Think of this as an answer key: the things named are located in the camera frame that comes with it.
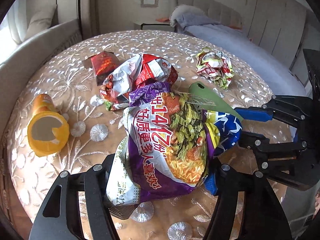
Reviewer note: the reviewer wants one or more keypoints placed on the beige tufted headboard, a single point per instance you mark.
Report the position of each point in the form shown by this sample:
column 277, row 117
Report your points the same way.
column 214, row 10

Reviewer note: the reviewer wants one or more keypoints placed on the bed with lilac duvet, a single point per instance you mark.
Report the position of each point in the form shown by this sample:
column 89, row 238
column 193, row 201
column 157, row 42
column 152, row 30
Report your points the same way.
column 275, row 74

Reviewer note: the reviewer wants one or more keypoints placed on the beige window seat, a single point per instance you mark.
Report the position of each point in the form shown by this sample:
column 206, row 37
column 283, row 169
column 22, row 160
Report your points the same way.
column 31, row 56

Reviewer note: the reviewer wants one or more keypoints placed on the purple noodle packet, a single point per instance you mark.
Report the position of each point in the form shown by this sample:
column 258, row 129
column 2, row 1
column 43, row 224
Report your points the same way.
column 166, row 151

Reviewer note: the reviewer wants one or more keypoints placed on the lace floral tablecloth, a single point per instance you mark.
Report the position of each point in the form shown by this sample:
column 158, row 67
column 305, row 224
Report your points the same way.
column 96, row 132

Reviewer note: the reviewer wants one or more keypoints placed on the green plastic spoon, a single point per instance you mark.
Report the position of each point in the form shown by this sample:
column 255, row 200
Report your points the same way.
column 209, row 100

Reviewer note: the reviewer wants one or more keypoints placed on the orange item on nightstand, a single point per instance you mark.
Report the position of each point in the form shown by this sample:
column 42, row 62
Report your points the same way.
column 163, row 20

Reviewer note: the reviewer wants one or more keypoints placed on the beige cushion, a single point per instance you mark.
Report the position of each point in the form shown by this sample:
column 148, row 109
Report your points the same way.
column 40, row 21

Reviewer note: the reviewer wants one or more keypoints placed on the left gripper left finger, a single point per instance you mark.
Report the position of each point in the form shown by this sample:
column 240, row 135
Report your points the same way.
column 59, row 214

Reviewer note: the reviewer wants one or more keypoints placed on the yellow plastic cup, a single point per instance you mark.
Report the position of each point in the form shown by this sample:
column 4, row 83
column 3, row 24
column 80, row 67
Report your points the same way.
column 47, row 131

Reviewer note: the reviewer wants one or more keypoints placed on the red cigarette box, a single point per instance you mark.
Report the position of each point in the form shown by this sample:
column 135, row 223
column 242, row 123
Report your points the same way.
column 102, row 64

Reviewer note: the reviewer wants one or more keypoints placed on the red snack bag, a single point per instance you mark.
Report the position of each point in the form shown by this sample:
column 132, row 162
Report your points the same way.
column 137, row 81

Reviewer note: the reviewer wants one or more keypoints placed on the blue yellow wrapper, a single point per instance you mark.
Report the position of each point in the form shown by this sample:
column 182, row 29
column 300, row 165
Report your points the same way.
column 220, row 132

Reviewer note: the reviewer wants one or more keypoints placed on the beige wardrobe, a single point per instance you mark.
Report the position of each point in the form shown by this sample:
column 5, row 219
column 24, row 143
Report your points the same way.
column 277, row 27

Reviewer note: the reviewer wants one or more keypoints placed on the lilac pillow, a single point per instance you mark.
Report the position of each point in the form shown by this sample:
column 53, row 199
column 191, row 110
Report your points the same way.
column 184, row 9

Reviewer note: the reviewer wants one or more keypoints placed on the framed wall switch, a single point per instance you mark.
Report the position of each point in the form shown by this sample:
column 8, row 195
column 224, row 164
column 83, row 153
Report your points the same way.
column 149, row 3

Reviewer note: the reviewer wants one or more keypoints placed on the green white wrapper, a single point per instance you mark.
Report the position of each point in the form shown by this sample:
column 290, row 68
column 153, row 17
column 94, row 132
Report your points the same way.
column 215, row 67

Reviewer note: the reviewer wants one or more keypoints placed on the grey bedside table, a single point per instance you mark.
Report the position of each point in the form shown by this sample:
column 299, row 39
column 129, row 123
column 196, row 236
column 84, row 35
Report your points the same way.
column 153, row 25

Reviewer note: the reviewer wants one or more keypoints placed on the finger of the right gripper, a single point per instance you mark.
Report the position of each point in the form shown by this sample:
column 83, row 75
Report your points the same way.
column 258, row 143
column 254, row 114

